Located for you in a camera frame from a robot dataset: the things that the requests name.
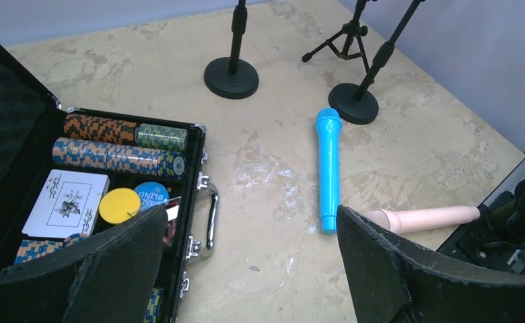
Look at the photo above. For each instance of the black round-base stand right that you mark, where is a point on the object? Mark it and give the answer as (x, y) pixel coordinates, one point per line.
(355, 103)

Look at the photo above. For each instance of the green chip stack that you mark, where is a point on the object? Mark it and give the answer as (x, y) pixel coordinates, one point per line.
(161, 137)

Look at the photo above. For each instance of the black round-base stand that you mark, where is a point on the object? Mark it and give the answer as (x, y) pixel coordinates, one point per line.
(231, 77)
(355, 103)

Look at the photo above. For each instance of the aluminium frame rail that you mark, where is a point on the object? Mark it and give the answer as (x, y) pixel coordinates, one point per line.
(508, 184)

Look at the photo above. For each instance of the pink microphone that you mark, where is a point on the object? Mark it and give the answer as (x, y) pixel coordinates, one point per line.
(404, 222)

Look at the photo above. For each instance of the black poker chip case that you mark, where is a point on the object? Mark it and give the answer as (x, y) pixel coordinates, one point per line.
(31, 120)

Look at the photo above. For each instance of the yellow round chip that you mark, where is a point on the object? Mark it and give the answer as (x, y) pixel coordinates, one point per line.
(119, 205)

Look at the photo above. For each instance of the blue blind button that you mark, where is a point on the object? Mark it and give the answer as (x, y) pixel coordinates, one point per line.
(152, 194)

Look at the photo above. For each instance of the blue microphone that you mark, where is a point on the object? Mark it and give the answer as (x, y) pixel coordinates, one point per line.
(328, 127)

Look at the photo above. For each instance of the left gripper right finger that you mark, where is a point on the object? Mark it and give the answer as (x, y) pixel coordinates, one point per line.
(393, 279)

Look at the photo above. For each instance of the black tripod shock-mount stand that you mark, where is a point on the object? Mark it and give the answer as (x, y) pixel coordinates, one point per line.
(353, 31)

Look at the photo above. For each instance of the black round-base stand rear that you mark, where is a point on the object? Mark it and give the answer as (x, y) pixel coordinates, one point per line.
(231, 77)

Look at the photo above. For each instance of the white playing card deck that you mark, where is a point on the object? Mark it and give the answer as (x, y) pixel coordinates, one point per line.
(67, 204)

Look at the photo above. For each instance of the orange black chip row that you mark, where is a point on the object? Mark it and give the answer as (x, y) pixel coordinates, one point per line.
(95, 128)

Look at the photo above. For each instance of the blue tan chip row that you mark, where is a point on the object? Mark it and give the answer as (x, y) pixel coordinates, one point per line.
(118, 158)

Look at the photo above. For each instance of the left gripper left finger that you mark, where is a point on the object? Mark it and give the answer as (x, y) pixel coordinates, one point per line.
(107, 277)

